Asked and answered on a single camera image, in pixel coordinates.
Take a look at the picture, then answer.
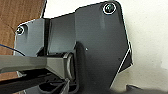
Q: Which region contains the black robot body part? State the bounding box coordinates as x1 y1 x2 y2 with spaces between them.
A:
124 84 168 94

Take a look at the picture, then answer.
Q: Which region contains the blue cable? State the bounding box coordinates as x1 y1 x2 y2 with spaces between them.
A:
0 42 18 56

